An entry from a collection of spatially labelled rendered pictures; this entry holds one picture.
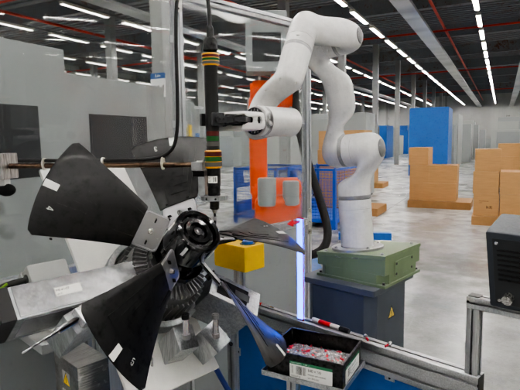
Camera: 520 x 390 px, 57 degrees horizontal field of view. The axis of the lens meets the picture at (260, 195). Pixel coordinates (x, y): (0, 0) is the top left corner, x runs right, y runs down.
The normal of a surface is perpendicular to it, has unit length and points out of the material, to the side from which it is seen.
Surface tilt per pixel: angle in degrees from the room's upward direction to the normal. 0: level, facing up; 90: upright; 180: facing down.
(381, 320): 90
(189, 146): 43
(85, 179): 77
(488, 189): 90
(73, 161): 71
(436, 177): 90
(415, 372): 90
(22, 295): 50
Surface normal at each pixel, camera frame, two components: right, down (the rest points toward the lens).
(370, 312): 0.05, 0.11
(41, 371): 0.72, 0.07
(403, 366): -0.70, 0.09
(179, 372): 0.54, -0.59
